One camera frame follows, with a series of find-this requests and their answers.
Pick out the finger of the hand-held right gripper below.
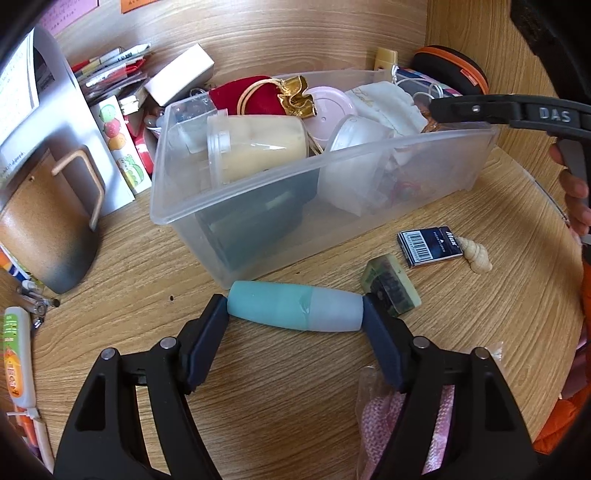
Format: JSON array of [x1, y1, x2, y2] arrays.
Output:
[[428, 93, 527, 126]]

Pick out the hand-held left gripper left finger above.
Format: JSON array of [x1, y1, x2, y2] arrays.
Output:
[[53, 294, 229, 480]]

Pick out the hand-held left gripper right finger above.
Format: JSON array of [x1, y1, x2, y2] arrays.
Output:
[[361, 294, 541, 480]]

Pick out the teal cylindrical tube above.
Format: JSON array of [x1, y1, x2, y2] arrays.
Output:
[[228, 281, 365, 333]]

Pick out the clear plastic storage box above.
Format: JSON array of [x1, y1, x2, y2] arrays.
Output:
[[150, 68, 500, 289]]

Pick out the white drawstring pouch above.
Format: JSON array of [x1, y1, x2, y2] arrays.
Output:
[[346, 82, 428, 139]]

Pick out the pink round jar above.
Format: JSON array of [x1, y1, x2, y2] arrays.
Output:
[[302, 86, 358, 148]]

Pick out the cream clear jar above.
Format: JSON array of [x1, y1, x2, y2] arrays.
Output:
[[206, 113, 309, 185]]

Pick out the red velvet pouch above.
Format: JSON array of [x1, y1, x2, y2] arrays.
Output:
[[209, 75, 319, 118]]

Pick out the person's right forearm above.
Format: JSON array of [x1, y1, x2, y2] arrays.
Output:
[[531, 249, 591, 455]]

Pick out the wooden desktop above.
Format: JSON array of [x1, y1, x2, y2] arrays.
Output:
[[0, 134, 585, 480]]

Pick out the person's right hand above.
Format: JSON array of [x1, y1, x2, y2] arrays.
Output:
[[549, 143, 591, 236]]

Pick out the black orange zip case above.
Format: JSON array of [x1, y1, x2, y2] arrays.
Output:
[[410, 45, 489, 97]]

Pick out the pink knitted pouch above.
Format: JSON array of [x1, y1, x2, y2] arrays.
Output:
[[358, 367, 455, 480]]

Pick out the green wrapped block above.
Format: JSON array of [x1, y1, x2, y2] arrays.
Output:
[[361, 255, 422, 317]]

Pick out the blue patchwork pouch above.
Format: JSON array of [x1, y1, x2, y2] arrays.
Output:
[[397, 68, 432, 86]]

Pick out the clear pen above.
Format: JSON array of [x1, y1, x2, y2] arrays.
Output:
[[531, 175, 573, 227]]

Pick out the small dark blue box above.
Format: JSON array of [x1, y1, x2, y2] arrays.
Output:
[[398, 226, 464, 268]]

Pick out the white frosted jar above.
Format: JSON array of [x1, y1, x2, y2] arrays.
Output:
[[318, 115, 398, 215]]

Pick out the dark green container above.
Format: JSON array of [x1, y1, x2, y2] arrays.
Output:
[[194, 171, 319, 278]]

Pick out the beige spiral seashell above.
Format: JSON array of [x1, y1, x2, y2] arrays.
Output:
[[462, 236, 494, 274]]

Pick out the metal pens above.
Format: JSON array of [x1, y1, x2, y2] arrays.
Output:
[[16, 281, 61, 324]]

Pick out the brown black mug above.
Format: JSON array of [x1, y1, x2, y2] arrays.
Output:
[[0, 147, 106, 295]]

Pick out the fruit print box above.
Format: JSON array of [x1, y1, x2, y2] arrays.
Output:
[[90, 95, 153, 197]]

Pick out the white cardboard box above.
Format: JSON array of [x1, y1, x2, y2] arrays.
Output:
[[144, 44, 214, 106]]

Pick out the red plastic packet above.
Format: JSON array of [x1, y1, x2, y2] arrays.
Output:
[[78, 60, 148, 100]]

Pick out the grey curved stand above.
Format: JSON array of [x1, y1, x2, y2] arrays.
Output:
[[0, 25, 134, 217]]

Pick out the white printed paper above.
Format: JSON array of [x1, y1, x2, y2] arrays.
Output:
[[0, 32, 41, 145]]

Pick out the pink sticky note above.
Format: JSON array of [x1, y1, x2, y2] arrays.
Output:
[[39, 0, 100, 33]]

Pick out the white earphone cable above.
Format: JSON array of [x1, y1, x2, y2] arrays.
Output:
[[394, 76, 462, 100]]

